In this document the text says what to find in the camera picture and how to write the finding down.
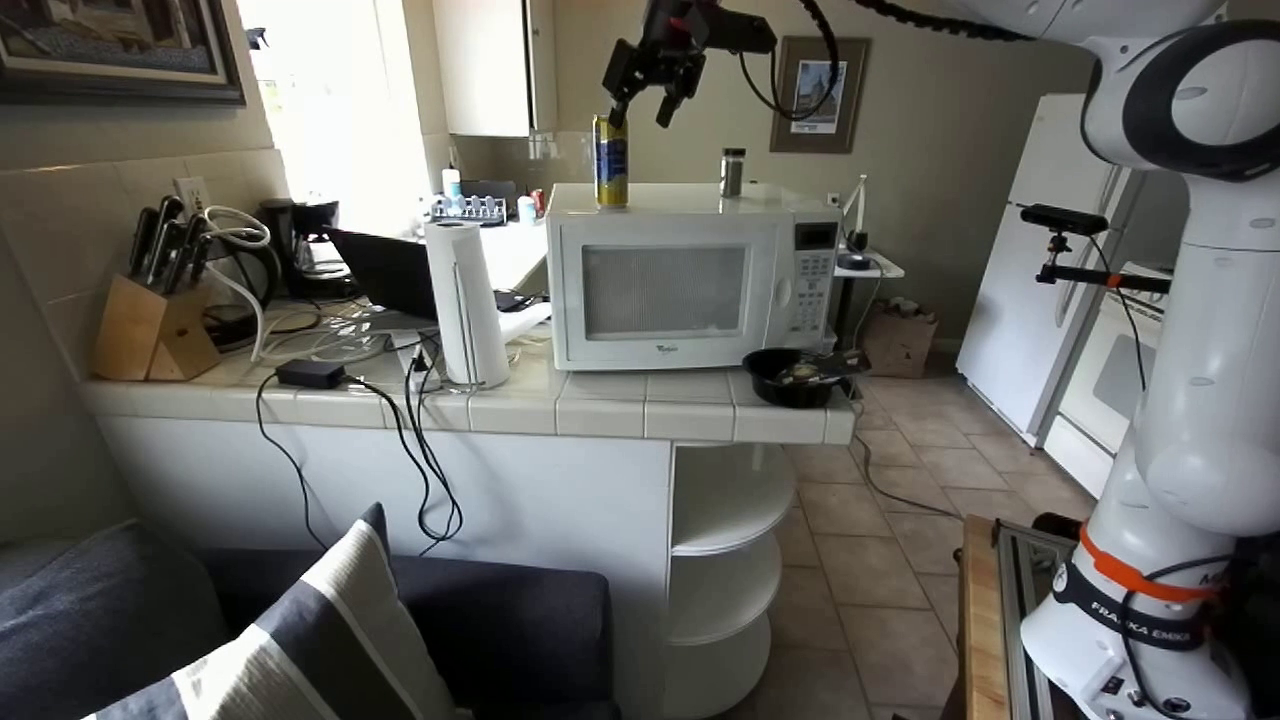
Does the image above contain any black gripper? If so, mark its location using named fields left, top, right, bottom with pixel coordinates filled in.
left=604, top=0, right=776, bottom=129

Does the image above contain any yellow and blue can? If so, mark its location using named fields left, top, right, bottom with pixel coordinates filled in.
left=591, top=110, right=630, bottom=208

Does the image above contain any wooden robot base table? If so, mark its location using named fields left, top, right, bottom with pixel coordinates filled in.
left=945, top=518, right=1077, bottom=720

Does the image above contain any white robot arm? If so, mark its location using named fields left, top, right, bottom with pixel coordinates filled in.
left=939, top=0, right=1280, bottom=720

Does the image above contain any small silver metal can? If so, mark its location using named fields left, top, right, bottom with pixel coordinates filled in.
left=722, top=150, right=745, bottom=200

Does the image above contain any white microwave oven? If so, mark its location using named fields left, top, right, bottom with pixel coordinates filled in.
left=550, top=185, right=842, bottom=372

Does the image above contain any white paper towel roll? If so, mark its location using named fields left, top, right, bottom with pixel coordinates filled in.
left=425, top=225, right=507, bottom=387

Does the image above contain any black laptop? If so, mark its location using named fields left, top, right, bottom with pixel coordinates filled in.
left=332, top=230, right=435, bottom=320

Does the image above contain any black frying pan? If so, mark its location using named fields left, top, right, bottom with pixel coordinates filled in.
left=745, top=350, right=847, bottom=410

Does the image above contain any brown cardboard box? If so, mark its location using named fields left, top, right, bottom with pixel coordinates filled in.
left=865, top=313, right=938, bottom=375

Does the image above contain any white round corner shelf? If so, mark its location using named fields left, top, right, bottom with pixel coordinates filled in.
left=665, top=445, right=798, bottom=720

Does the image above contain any black power adapter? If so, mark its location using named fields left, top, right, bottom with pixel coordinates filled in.
left=276, top=361, right=350, bottom=387

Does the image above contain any white leaning panel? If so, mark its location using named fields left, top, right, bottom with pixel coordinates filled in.
left=956, top=92, right=1190, bottom=445

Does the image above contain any wooden knife block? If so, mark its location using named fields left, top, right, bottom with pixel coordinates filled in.
left=94, top=277, right=219, bottom=385

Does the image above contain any large dark framed picture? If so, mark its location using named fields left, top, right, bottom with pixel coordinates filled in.
left=0, top=0, right=244, bottom=105

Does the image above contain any striped grey white pillow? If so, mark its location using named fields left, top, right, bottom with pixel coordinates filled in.
left=86, top=504, right=460, bottom=720

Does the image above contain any dark grey sofa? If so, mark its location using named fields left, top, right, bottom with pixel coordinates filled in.
left=0, top=519, right=615, bottom=720

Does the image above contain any small framed wall picture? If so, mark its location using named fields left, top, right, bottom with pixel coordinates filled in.
left=769, top=36, right=873, bottom=154

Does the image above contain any black camera on tripod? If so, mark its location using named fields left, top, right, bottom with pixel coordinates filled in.
left=1020, top=206, right=1173, bottom=294

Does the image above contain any black power cable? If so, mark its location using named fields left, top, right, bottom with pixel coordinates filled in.
left=251, top=350, right=474, bottom=549

